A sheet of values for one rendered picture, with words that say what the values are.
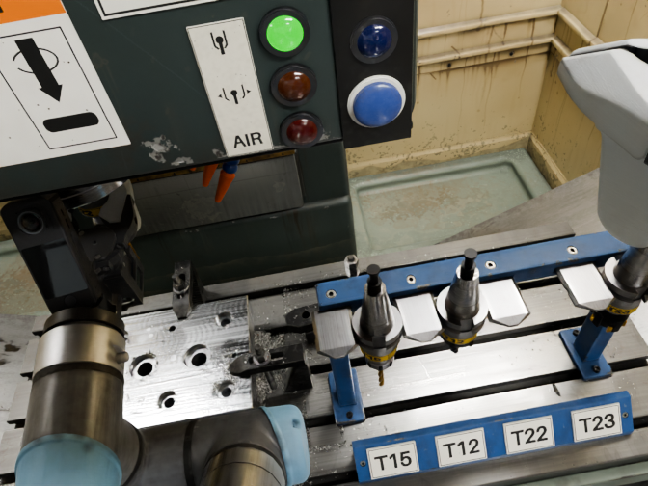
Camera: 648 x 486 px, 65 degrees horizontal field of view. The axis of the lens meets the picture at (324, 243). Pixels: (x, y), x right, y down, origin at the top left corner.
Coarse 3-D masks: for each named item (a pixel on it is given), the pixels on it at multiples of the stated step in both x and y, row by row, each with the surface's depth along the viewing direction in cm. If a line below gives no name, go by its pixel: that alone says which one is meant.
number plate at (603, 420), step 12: (588, 408) 81; (600, 408) 81; (612, 408) 81; (576, 420) 81; (588, 420) 81; (600, 420) 81; (612, 420) 81; (576, 432) 81; (588, 432) 81; (600, 432) 81; (612, 432) 81
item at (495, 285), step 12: (480, 288) 67; (492, 288) 67; (504, 288) 66; (516, 288) 66; (492, 300) 66; (504, 300) 65; (516, 300) 65; (492, 312) 64; (504, 312) 64; (516, 312) 64; (528, 312) 64; (504, 324) 63; (516, 324) 63
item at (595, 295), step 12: (576, 264) 68; (588, 264) 67; (564, 276) 67; (576, 276) 66; (588, 276) 66; (600, 276) 66; (576, 288) 65; (588, 288) 65; (600, 288) 65; (576, 300) 64; (588, 300) 64; (600, 300) 64; (612, 300) 64
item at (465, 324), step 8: (448, 288) 66; (440, 296) 66; (480, 296) 65; (440, 304) 65; (480, 304) 64; (440, 312) 64; (480, 312) 63; (448, 320) 63; (456, 320) 63; (464, 320) 63; (472, 320) 63; (480, 320) 63; (448, 328) 65; (456, 328) 63; (464, 328) 64; (472, 328) 64; (480, 328) 64
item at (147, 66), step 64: (64, 0) 25; (256, 0) 26; (320, 0) 26; (128, 64) 28; (192, 64) 28; (256, 64) 29; (320, 64) 29; (128, 128) 30; (192, 128) 31; (0, 192) 33
